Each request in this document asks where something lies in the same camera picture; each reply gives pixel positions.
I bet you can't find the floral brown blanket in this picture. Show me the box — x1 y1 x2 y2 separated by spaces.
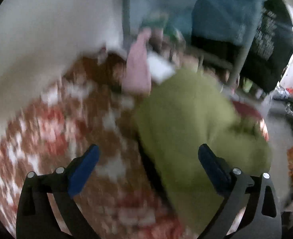
0 46 270 239

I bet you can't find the pink cloth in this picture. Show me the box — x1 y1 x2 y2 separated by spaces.
122 28 154 96

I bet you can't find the black printed garment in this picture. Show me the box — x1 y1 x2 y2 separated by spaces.
238 0 293 93

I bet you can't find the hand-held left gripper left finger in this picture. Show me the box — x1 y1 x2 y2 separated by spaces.
16 144 100 239

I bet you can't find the green hooded jacket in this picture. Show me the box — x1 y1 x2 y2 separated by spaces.
134 68 272 237

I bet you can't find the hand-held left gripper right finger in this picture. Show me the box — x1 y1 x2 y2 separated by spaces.
198 144 282 239

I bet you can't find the light blue hanging cloth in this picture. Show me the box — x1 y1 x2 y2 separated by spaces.
129 0 272 47

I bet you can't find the white folded cloth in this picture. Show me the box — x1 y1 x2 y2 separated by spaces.
146 51 176 84

